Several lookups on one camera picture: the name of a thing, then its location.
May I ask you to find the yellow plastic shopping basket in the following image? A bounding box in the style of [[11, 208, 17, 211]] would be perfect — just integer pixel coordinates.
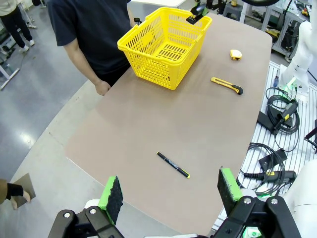
[[117, 6, 213, 91]]

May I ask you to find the black yellow enabling pendant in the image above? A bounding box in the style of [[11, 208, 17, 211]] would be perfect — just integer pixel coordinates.
[[273, 99, 299, 129], [244, 170, 297, 184]]

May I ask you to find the aluminium profile base platform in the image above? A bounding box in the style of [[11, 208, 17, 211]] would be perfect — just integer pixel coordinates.
[[212, 60, 317, 238]]

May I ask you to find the yellow black utility knife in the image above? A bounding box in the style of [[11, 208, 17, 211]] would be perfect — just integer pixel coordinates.
[[211, 77, 244, 95]]

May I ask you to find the yellow tape measure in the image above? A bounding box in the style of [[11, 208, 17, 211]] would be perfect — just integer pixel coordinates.
[[229, 49, 242, 61]]

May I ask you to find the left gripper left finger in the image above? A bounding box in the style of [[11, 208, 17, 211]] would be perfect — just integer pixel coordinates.
[[48, 175, 124, 238]]

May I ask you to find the grey plastic stool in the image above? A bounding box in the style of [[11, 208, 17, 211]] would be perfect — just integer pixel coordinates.
[[222, 2, 246, 23]]

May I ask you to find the black metal plate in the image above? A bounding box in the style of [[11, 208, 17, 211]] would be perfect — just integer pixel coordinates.
[[256, 111, 275, 130], [259, 148, 288, 172]]

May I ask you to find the black pen with yellow tip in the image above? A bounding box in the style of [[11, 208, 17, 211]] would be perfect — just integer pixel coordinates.
[[156, 151, 191, 179]]

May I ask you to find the black stapler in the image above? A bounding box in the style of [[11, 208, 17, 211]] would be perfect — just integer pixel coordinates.
[[186, 3, 208, 25]]

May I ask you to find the person's right hand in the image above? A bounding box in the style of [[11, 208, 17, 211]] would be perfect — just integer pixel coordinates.
[[95, 79, 111, 97]]

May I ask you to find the person in navy t-shirt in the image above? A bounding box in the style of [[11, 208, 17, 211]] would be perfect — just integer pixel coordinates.
[[46, 0, 136, 87]]

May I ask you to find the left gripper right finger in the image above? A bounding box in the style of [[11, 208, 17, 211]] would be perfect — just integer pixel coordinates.
[[214, 168, 302, 238]]

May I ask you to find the large white table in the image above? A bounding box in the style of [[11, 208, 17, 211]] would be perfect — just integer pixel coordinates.
[[130, 0, 185, 8]]

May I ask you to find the person's right forearm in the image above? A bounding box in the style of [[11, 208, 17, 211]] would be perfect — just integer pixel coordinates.
[[63, 39, 104, 85]]

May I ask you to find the coiled black cable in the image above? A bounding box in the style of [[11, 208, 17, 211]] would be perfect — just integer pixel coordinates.
[[239, 142, 298, 197], [266, 86, 301, 136]]

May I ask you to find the person in beige top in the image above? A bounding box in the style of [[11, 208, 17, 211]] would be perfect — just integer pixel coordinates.
[[0, 0, 36, 53]]

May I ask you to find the brown mannequin base plate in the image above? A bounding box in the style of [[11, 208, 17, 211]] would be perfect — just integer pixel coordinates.
[[12, 173, 37, 209]]

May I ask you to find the white desk leg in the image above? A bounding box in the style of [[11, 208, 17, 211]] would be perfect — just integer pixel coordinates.
[[0, 63, 20, 91]]

